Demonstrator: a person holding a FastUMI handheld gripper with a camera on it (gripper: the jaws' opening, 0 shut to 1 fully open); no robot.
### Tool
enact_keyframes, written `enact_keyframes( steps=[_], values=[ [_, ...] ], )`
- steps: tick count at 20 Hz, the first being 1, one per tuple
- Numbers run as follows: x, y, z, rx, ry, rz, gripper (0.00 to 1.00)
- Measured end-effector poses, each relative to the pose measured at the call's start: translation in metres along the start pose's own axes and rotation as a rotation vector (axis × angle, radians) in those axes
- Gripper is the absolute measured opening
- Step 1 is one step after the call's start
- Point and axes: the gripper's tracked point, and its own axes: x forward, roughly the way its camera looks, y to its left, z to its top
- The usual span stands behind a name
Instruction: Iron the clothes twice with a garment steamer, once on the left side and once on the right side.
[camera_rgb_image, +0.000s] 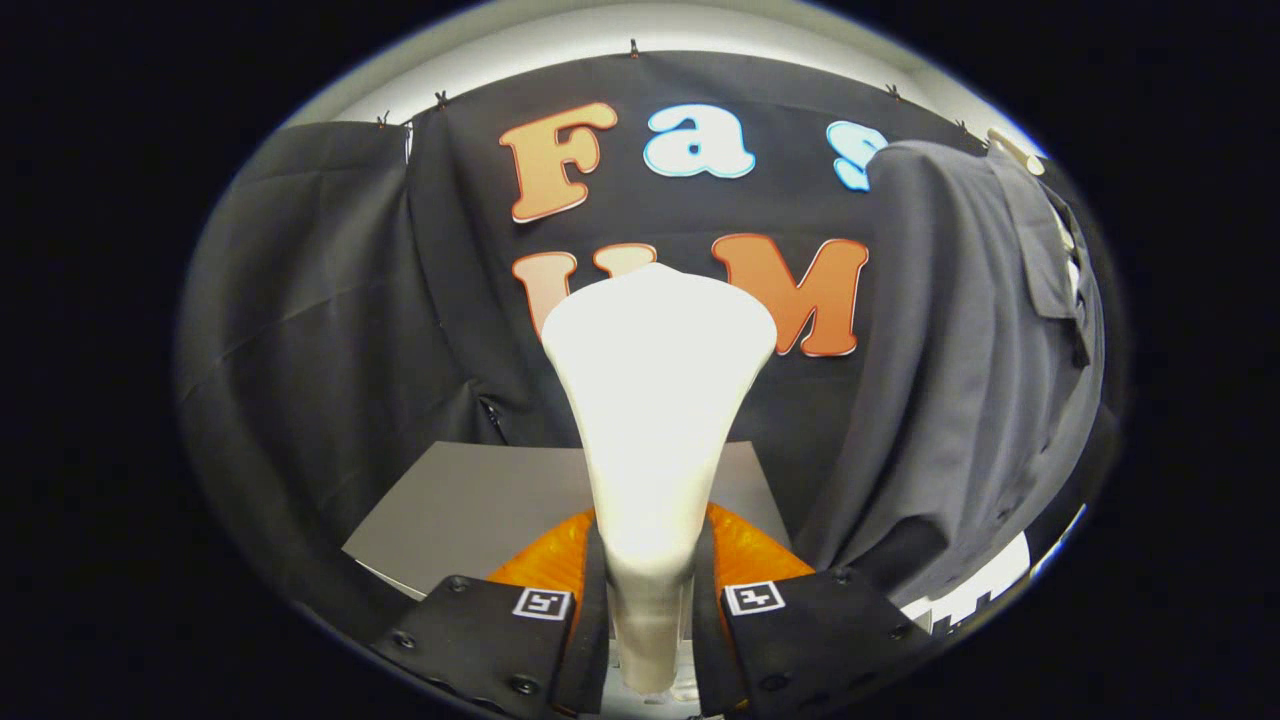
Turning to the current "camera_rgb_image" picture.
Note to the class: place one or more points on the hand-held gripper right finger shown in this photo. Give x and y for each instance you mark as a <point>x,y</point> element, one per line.
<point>703,600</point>

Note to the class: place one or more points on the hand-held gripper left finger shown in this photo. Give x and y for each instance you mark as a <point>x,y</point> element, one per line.
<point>595,600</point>

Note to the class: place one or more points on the white garment steamer head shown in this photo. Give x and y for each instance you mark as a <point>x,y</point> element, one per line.
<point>655,400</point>

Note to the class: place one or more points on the grey button-up shirt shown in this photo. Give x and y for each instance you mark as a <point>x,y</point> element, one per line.
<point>960,380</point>

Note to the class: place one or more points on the cream plastic hanger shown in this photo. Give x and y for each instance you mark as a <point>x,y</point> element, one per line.
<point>1015,150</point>

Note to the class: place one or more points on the row of black clips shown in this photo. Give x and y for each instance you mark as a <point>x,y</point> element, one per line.
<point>633,47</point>

